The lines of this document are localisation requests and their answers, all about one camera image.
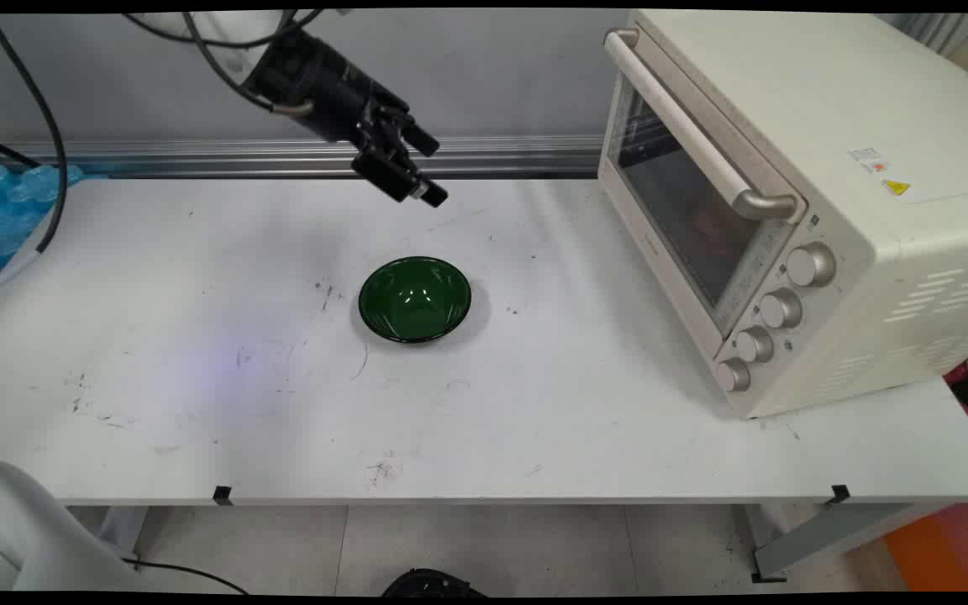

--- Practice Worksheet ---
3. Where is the cream toaster oven body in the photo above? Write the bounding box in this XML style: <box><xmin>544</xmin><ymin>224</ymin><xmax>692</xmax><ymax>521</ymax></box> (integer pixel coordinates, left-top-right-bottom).
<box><xmin>597</xmin><ymin>10</ymin><xmax>968</xmax><ymax>419</ymax></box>

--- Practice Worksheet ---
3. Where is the small silver oven knob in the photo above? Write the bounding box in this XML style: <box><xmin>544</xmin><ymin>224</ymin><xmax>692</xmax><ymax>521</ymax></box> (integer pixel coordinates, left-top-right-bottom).
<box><xmin>716</xmin><ymin>357</ymin><xmax>752</xmax><ymax>393</ymax></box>

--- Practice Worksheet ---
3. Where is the blue bubble wrap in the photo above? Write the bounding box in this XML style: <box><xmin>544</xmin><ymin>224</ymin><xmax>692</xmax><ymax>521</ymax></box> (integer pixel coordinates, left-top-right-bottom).
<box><xmin>0</xmin><ymin>164</ymin><xmax>86</xmax><ymax>291</ymax></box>

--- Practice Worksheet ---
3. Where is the aluminium profile rail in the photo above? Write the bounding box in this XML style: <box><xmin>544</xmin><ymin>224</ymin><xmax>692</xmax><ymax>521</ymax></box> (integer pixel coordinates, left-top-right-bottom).
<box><xmin>0</xmin><ymin>136</ymin><xmax>607</xmax><ymax>180</ymax></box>

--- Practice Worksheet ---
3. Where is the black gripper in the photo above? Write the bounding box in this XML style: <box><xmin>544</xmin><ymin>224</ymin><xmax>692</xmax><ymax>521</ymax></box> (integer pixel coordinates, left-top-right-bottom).
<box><xmin>243</xmin><ymin>27</ymin><xmax>450</xmax><ymax>208</ymax></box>

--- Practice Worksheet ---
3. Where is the thick black cable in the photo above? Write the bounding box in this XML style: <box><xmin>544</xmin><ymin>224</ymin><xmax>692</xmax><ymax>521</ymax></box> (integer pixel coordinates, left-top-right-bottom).
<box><xmin>0</xmin><ymin>13</ymin><xmax>69</xmax><ymax>255</ymax></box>

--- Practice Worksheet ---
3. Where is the grey table leg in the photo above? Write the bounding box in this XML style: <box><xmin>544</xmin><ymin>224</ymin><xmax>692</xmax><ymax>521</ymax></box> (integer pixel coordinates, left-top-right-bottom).
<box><xmin>97</xmin><ymin>506</ymin><xmax>149</xmax><ymax>557</ymax></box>

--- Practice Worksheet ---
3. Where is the black base power cable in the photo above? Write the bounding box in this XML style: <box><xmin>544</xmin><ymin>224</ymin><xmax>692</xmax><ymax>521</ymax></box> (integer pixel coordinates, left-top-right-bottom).
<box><xmin>123</xmin><ymin>557</ymin><xmax>250</xmax><ymax>596</ymax></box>

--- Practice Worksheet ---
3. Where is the large silver oven knob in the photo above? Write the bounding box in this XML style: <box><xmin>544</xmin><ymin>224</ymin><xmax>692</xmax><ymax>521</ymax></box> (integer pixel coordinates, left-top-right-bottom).
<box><xmin>786</xmin><ymin>242</ymin><xmax>836</xmax><ymax>288</ymax></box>

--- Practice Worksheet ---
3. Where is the grey table leg brace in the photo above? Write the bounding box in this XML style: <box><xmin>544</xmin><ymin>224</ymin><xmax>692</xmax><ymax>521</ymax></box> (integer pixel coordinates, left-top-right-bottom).
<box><xmin>751</xmin><ymin>502</ymin><xmax>955</xmax><ymax>583</ymax></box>

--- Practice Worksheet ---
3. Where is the glass oven door with handle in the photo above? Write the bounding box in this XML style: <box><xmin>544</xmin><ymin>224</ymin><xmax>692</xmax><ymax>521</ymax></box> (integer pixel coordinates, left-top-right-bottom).
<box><xmin>598</xmin><ymin>28</ymin><xmax>808</xmax><ymax>339</ymax></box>

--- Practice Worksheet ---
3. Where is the black object on floor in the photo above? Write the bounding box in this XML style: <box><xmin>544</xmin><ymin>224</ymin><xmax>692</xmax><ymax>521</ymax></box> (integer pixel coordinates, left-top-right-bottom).
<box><xmin>381</xmin><ymin>569</ymin><xmax>489</xmax><ymax>597</ymax></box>

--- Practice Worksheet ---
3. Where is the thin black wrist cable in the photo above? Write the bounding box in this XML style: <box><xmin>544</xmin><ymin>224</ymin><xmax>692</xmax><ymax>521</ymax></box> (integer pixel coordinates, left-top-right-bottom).
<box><xmin>121</xmin><ymin>10</ymin><xmax>325</xmax><ymax>50</ymax></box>

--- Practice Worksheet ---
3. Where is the dark green glass bowl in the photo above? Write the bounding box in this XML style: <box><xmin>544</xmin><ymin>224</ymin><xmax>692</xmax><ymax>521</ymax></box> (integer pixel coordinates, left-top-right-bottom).
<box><xmin>357</xmin><ymin>256</ymin><xmax>473</xmax><ymax>345</ymax></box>

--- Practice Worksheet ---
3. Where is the white label sticker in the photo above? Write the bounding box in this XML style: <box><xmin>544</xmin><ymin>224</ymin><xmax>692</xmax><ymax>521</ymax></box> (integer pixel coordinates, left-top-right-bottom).
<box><xmin>847</xmin><ymin>147</ymin><xmax>890</xmax><ymax>175</ymax></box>

